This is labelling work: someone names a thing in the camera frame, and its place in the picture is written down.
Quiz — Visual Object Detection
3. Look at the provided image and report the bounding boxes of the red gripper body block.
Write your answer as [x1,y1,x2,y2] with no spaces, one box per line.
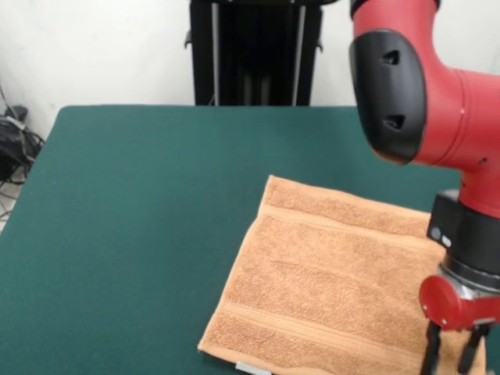
[418,274,500,333]

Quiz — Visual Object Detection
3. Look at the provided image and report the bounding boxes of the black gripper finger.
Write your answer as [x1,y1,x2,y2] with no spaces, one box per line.
[456,323,492,375]
[420,320,445,375]

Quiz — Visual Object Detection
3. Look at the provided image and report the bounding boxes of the tan terry towel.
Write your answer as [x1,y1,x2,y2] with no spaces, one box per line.
[197,174,488,375]

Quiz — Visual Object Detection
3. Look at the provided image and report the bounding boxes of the dark green table cloth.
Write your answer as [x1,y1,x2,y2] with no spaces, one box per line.
[0,104,500,375]

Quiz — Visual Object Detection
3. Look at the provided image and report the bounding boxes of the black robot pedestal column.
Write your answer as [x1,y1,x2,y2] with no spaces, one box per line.
[184,0,325,106]

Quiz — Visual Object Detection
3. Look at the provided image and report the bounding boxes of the tangle of black cables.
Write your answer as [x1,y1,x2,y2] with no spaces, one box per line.
[0,116,46,188]

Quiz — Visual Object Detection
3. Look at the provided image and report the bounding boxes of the black pedestal caster foot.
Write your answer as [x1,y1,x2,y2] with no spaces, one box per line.
[4,105,29,120]

